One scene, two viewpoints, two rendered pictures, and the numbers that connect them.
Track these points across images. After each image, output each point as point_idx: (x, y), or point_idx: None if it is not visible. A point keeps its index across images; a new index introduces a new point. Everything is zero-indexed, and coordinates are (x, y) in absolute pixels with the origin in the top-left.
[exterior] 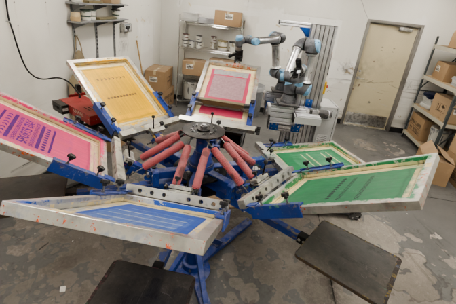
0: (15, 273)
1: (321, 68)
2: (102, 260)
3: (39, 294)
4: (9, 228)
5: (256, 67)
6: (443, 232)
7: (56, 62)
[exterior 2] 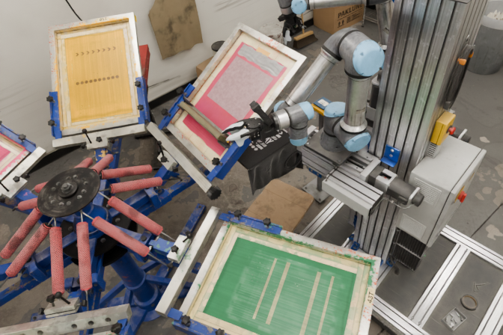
0: None
1: (420, 97)
2: None
3: (42, 246)
4: (74, 166)
5: (298, 57)
6: None
7: None
